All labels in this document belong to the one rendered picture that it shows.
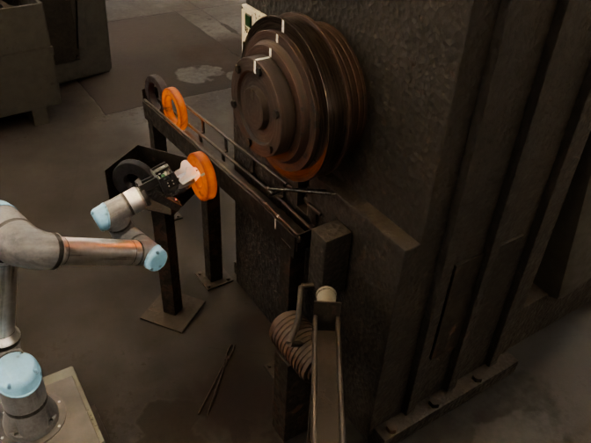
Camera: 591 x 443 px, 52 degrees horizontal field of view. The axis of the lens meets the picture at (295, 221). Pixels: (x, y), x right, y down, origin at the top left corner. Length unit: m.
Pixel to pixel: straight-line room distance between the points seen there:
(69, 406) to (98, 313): 0.77
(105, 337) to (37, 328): 0.29
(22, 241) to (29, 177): 2.07
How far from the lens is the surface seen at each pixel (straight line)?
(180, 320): 2.60
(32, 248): 1.60
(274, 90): 1.59
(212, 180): 1.87
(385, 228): 1.68
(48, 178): 3.61
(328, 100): 1.55
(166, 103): 2.71
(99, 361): 2.52
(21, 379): 1.81
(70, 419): 1.97
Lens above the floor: 1.87
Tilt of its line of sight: 37 degrees down
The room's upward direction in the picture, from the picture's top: 3 degrees clockwise
